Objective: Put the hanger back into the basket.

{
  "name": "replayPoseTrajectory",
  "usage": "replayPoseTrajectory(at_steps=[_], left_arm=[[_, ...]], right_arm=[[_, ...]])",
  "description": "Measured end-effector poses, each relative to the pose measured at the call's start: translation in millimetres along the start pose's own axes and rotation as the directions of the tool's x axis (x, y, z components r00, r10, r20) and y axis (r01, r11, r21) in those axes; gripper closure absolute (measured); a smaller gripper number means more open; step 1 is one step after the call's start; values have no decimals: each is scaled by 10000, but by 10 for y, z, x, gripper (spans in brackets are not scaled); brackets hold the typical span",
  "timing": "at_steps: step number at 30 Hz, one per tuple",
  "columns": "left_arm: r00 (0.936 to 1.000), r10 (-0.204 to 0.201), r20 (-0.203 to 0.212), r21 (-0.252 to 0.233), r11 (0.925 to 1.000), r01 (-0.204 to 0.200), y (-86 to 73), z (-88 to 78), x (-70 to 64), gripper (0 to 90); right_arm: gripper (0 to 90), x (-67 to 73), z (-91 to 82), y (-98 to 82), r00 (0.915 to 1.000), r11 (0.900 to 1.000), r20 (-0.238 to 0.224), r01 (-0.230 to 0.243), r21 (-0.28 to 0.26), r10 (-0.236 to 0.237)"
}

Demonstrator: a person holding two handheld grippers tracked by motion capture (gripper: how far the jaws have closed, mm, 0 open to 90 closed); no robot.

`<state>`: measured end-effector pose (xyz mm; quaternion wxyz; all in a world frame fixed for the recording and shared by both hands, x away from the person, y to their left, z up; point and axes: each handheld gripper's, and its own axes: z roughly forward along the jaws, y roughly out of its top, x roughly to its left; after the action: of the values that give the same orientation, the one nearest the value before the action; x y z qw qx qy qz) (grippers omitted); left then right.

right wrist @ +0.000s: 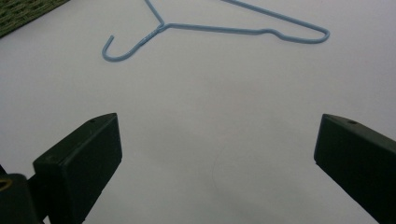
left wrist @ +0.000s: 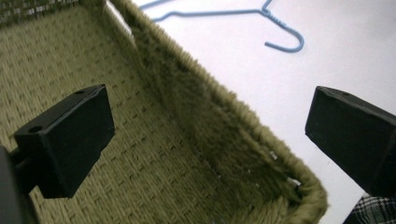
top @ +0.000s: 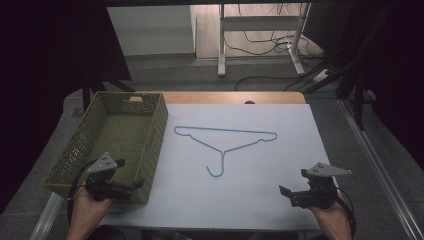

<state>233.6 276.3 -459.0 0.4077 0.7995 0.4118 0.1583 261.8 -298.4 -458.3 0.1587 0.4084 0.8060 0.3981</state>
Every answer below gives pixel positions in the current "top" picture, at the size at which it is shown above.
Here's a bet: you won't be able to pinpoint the black metal stand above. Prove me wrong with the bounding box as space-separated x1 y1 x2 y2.
334 6 394 132

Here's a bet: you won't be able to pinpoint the black floor cables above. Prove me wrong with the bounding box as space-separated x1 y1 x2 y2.
222 3 338 93

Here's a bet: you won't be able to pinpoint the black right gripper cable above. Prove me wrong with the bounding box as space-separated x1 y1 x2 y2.
335 186 357 238

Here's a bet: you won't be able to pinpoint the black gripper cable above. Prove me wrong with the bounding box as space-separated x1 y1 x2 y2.
66 160 98 225
335 186 357 238

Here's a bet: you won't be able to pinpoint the white power strip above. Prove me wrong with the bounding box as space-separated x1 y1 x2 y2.
312 68 334 84

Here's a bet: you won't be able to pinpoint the olive green plastic basket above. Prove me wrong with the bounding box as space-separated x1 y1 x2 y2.
43 91 169 205

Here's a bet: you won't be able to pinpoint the white metal desk frame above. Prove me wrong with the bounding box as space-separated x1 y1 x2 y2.
217 3 313 78

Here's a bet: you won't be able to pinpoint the person's right hand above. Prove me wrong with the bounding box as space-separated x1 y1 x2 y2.
308 193 353 238

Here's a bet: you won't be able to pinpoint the aluminium floor rail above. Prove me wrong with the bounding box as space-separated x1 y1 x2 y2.
337 98 424 240

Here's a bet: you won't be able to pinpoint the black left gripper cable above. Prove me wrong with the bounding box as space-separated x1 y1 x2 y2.
66 160 98 225

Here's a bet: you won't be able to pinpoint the person's left hand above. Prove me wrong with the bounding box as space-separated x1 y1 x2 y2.
67 186 114 234

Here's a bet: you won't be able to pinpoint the blue wire clothes hanger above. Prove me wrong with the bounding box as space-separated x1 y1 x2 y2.
173 125 278 178

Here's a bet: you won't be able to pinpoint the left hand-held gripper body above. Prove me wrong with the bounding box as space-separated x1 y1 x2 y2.
85 152 134 202

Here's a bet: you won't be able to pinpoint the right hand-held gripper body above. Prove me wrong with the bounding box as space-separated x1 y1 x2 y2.
289 162 353 210

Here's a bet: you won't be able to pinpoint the white table mat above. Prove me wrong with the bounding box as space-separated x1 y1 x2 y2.
98 103 342 232

